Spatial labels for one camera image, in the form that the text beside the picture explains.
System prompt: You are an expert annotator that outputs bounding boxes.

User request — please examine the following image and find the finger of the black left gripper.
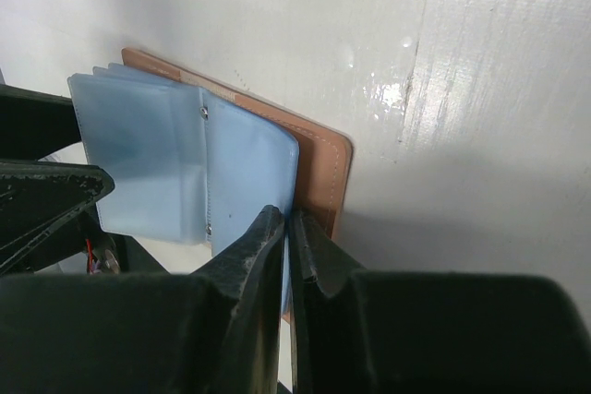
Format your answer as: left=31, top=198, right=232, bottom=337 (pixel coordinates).
left=1, top=160, right=115, bottom=274
left=0, top=85, right=81, bottom=161

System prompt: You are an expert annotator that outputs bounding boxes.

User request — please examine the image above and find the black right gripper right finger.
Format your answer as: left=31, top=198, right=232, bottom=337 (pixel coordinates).
left=288, top=209, right=463, bottom=394

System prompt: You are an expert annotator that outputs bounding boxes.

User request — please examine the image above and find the tan leather card holder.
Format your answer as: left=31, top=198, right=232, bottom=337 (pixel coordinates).
left=67, top=46, right=355, bottom=324

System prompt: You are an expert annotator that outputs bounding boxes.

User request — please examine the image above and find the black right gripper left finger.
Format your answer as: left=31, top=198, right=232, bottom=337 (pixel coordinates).
left=138, top=203, right=286, bottom=394

